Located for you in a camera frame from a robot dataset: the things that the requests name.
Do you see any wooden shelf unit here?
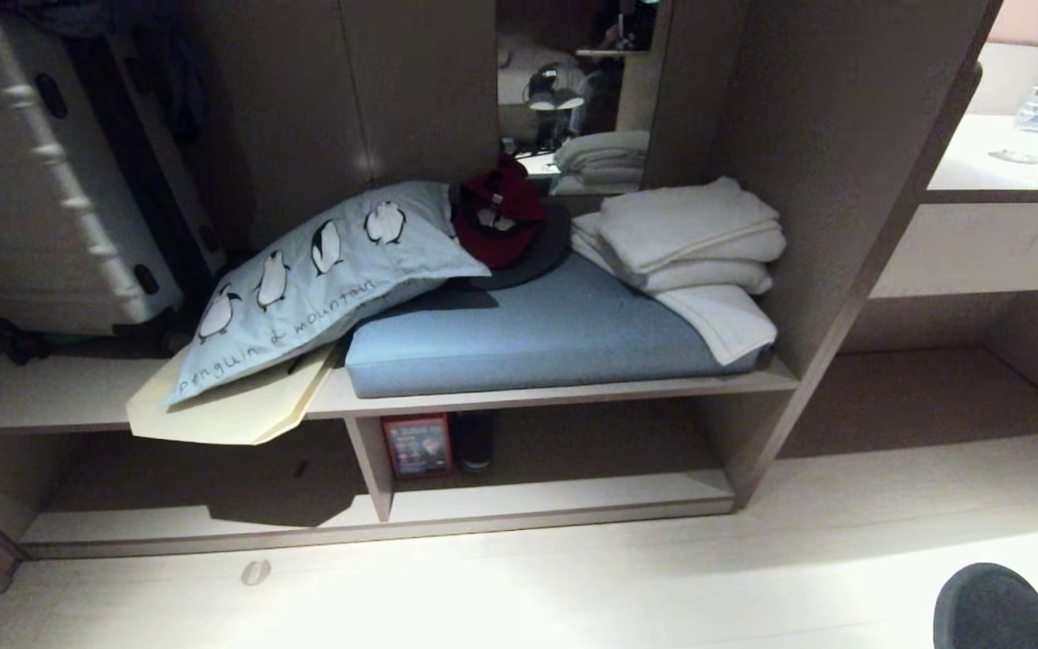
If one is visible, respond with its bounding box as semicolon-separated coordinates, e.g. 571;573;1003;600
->
0;0;1005;560

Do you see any blue seat cushion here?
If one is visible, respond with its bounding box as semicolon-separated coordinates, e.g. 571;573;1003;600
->
344;253;773;399

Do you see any dark grey hat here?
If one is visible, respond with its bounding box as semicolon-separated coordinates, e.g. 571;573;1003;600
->
447;185;574;292

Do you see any dark red cap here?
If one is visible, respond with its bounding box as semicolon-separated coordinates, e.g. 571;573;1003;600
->
451;154;547;270

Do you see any black bottle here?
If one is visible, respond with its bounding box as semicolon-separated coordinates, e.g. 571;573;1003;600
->
453;410;495;475

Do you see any red printed box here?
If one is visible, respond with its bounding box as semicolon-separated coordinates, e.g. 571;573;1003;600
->
381;414;454;480

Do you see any folded white towel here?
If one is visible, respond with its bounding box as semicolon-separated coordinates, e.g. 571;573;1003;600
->
570;213;779;367
597;176;788;278

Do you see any penguin print light blue pillow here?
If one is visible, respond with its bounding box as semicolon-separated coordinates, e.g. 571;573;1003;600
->
165;180;492;408

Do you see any cream paper envelope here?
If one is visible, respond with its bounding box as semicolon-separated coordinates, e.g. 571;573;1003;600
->
126;343;341;447

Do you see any beige desk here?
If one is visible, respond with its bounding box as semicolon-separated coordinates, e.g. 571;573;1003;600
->
843;41;1038;354

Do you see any silver hard-shell suitcase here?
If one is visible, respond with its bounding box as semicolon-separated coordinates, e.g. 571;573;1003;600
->
0;13;227;338

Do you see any wall mirror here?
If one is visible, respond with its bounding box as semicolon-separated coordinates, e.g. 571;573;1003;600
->
495;0;674;197

